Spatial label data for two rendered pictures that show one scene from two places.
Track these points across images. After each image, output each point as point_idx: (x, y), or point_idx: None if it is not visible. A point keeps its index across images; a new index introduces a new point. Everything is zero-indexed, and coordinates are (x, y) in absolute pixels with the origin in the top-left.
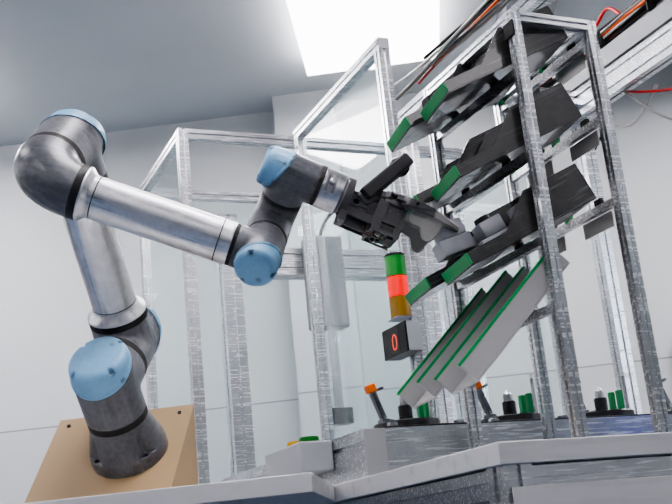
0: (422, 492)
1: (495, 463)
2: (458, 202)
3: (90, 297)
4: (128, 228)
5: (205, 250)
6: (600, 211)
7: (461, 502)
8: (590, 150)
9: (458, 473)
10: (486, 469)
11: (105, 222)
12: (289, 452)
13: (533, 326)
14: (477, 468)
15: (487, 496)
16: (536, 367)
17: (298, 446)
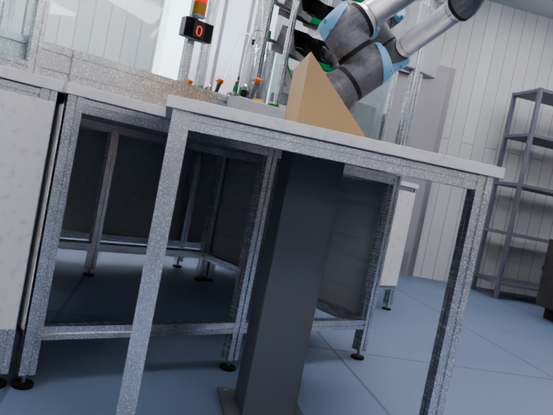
0: (365, 170)
1: (403, 176)
2: (305, 20)
3: (385, 15)
4: (441, 33)
5: (415, 52)
6: None
7: (382, 180)
8: (311, 29)
9: (389, 173)
10: (396, 175)
11: (448, 26)
12: (272, 109)
13: (260, 75)
14: (397, 174)
15: (392, 183)
16: (255, 93)
17: (284, 112)
